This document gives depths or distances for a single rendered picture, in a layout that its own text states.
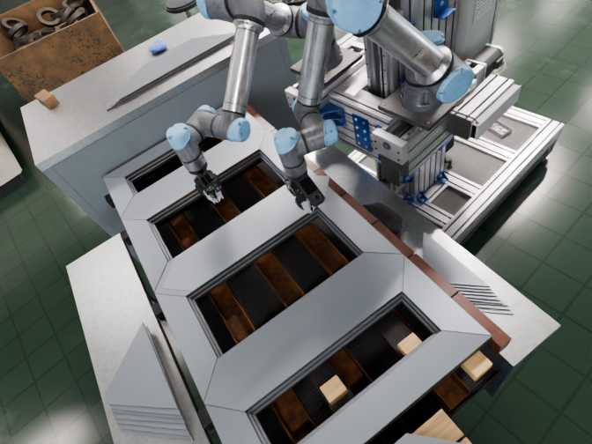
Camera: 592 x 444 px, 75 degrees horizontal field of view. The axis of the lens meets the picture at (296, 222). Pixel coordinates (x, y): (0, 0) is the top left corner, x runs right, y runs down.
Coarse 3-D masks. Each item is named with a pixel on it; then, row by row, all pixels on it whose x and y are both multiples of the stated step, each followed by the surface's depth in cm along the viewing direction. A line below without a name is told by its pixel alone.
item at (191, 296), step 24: (144, 168) 182; (240, 168) 169; (192, 192) 164; (168, 216) 163; (312, 216) 143; (168, 264) 142; (240, 264) 138; (384, 312) 116; (432, 336) 109; (312, 360) 110; (288, 384) 109; (264, 408) 108; (408, 408) 99; (264, 432) 105; (312, 432) 101
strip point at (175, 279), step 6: (174, 258) 143; (174, 264) 142; (174, 270) 140; (180, 270) 139; (168, 276) 139; (174, 276) 139; (180, 276) 138; (168, 282) 138; (174, 282) 137; (180, 282) 136; (186, 282) 136; (162, 288) 137; (168, 288) 136; (174, 288) 135; (180, 288) 135; (186, 288) 134
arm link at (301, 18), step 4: (304, 4) 149; (300, 8) 148; (304, 8) 148; (296, 12) 151; (300, 12) 148; (304, 12) 146; (296, 16) 150; (300, 16) 150; (304, 16) 147; (296, 20) 151; (300, 20) 150; (304, 20) 149; (296, 24) 151; (300, 24) 150; (304, 24) 150; (296, 28) 152; (300, 28) 151; (304, 28) 151; (296, 32) 153; (300, 32) 152; (304, 32) 152; (300, 36) 155; (304, 36) 154; (332, 40) 154
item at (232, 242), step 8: (232, 224) 147; (216, 232) 146; (224, 232) 146; (232, 232) 145; (224, 240) 143; (232, 240) 142; (240, 240) 141; (224, 248) 141; (232, 248) 140; (240, 248) 139; (248, 248) 138; (232, 256) 138; (240, 256) 137
